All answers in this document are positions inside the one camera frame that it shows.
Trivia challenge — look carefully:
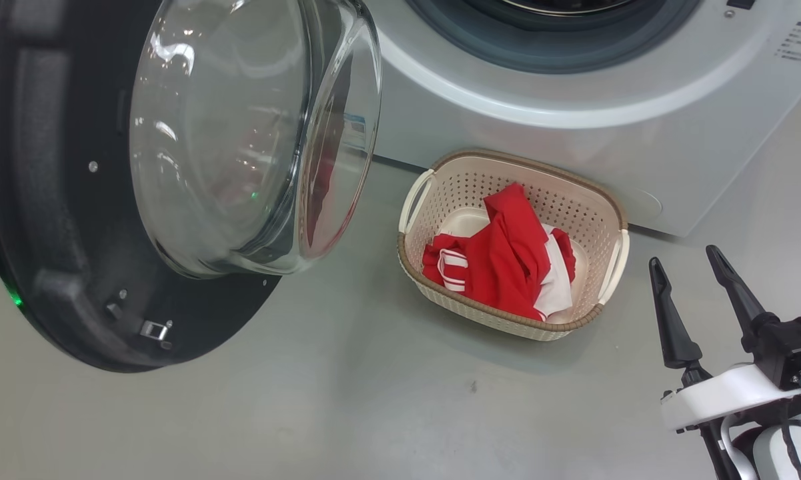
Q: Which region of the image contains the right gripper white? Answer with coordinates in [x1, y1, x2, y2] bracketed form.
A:
[648, 244, 801, 432]

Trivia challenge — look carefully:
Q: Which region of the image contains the grey washing machine door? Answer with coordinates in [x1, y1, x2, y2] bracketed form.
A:
[0, 0, 383, 373]

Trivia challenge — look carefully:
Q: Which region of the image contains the red garment with white stripes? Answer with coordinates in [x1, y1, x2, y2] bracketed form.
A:
[421, 223, 578, 319]

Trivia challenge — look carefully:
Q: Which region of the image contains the cream perforated laundry basket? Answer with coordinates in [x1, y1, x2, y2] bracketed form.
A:
[397, 149, 631, 343]

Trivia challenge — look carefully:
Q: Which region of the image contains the white washing machine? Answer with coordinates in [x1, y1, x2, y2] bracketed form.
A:
[363, 0, 801, 239]

